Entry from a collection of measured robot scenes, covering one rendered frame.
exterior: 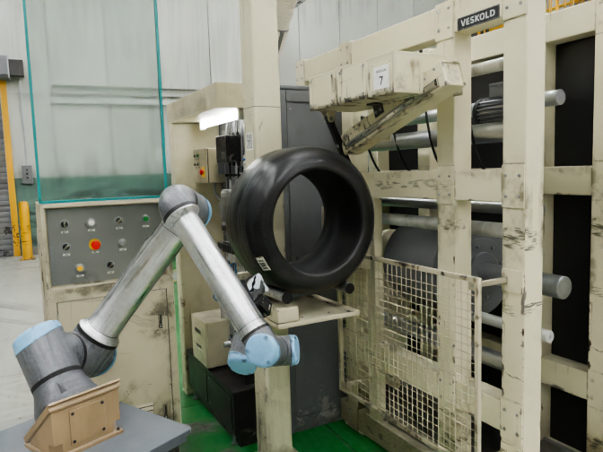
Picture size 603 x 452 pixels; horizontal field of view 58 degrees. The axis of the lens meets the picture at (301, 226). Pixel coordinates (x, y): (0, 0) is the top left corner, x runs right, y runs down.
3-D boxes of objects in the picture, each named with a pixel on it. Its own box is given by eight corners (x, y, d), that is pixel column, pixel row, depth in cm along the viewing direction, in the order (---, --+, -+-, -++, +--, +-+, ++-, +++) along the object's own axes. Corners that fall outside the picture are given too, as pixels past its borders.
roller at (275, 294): (252, 275, 235) (257, 282, 237) (244, 282, 234) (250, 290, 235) (289, 290, 205) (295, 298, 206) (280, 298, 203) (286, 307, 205)
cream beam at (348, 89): (308, 111, 243) (307, 78, 242) (354, 113, 255) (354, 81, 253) (392, 92, 190) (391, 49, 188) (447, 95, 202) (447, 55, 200)
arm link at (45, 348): (18, 395, 158) (-4, 343, 163) (58, 391, 174) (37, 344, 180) (58, 365, 156) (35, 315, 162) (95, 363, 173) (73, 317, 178)
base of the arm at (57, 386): (59, 399, 149) (46, 368, 153) (23, 433, 156) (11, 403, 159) (113, 384, 166) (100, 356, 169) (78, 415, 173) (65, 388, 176)
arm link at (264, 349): (167, 167, 168) (285, 352, 146) (186, 178, 180) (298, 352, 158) (138, 189, 169) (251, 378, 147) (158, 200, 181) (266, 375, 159)
